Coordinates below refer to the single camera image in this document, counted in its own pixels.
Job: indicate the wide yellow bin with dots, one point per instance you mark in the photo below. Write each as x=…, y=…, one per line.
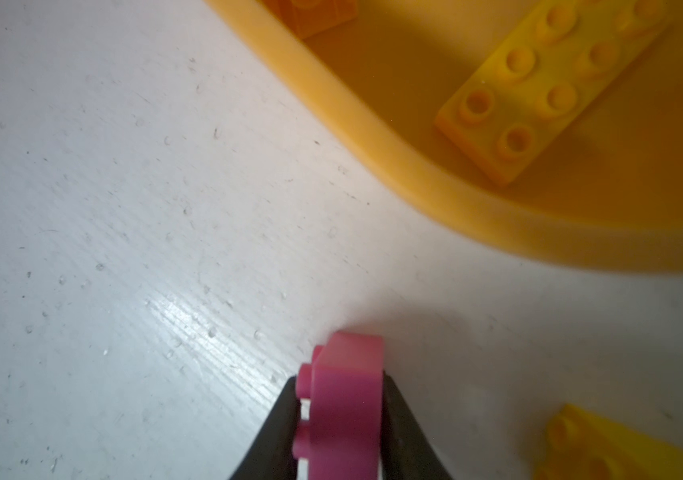
x=606, y=194

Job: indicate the yellow lego slope brick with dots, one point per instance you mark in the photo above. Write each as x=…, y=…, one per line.
x=306, y=18

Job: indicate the yellow long lego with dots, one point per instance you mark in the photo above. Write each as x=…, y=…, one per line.
x=547, y=71

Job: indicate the yellow lego large slope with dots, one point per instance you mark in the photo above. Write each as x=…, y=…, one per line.
x=583, y=445

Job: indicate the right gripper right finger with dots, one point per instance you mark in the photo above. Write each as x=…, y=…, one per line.
x=405, y=450

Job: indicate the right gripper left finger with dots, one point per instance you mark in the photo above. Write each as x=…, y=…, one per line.
x=270, y=455

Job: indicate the pink lego brick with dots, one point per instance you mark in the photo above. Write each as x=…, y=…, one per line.
x=343, y=383

